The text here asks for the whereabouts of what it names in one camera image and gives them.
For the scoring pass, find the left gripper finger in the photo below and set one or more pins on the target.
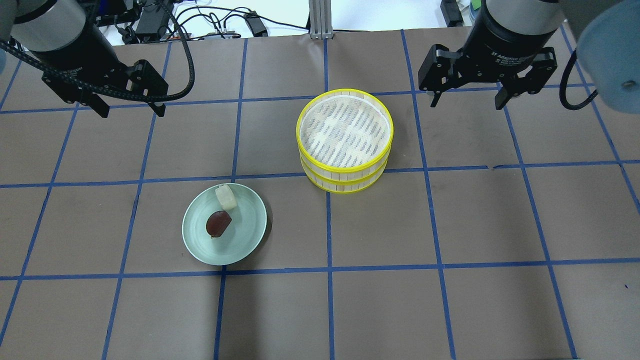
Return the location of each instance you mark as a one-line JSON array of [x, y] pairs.
[[71, 94], [145, 80]]

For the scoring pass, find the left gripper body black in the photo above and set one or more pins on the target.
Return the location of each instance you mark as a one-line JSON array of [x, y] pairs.
[[80, 46]]

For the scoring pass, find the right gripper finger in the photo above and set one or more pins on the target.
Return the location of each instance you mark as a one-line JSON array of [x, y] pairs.
[[542, 67], [440, 71]]

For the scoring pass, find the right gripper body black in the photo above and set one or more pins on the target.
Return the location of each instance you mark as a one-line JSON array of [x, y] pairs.
[[505, 42]]

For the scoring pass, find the yellow steamer layer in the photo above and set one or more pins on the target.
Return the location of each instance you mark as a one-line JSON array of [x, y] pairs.
[[344, 130], [344, 182]]

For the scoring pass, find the white steamed bun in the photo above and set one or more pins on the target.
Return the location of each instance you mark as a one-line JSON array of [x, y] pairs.
[[225, 196]]

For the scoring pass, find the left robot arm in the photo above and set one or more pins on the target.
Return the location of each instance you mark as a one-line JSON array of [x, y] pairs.
[[24, 22]]

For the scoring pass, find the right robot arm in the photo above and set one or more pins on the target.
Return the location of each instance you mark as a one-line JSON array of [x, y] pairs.
[[605, 60]]

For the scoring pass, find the black power adapter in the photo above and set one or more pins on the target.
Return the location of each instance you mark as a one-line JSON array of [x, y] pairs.
[[255, 24]]

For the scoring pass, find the dark brown bun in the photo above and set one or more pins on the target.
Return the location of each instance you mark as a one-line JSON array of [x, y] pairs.
[[217, 223]]

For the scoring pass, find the light green plate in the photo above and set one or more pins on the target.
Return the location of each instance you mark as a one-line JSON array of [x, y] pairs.
[[250, 220]]

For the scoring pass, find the aluminium frame post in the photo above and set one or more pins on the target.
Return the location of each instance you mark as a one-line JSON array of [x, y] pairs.
[[320, 20]]

